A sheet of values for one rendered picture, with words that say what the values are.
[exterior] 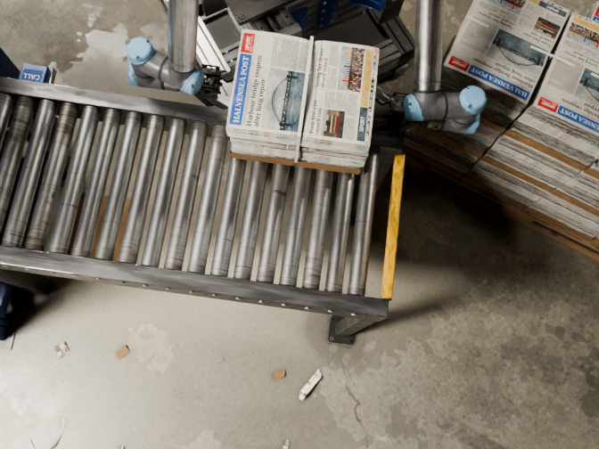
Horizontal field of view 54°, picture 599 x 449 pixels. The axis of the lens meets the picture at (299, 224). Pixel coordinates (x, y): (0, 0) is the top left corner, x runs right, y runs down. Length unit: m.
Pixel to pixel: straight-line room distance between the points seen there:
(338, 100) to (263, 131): 0.21
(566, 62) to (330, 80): 0.81
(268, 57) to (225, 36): 1.03
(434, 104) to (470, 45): 0.32
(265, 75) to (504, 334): 1.55
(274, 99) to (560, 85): 0.91
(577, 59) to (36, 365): 2.23
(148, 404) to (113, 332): 0.32
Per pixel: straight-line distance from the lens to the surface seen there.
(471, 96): 1.72
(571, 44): 2.09
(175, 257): 1.66
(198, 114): 1.79
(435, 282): 2.53
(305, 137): 1.51
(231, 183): 1.70
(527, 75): 1.98
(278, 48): 1.61
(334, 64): 1.60
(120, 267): 1.68
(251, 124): 1.51
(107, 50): 2.90
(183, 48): 1.61
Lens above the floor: 2.41
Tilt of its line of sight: 75 degrees down
